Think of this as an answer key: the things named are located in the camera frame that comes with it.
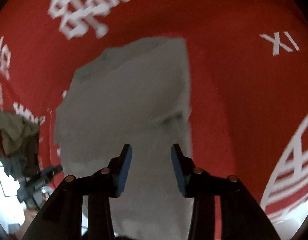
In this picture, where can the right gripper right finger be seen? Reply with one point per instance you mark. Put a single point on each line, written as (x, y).
(219, 203)

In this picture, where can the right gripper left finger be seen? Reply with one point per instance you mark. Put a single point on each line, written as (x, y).
(61, 215)

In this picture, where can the grey knit sweater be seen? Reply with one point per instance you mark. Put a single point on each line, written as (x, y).
(138, 94)

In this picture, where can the olive and brown clothes pile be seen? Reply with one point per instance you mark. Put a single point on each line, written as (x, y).
(19, 145)

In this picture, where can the person's left hand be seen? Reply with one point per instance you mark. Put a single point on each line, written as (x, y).
(29, 216)

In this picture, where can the red wedding bedspread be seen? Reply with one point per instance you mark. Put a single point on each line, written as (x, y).
(248, 64)

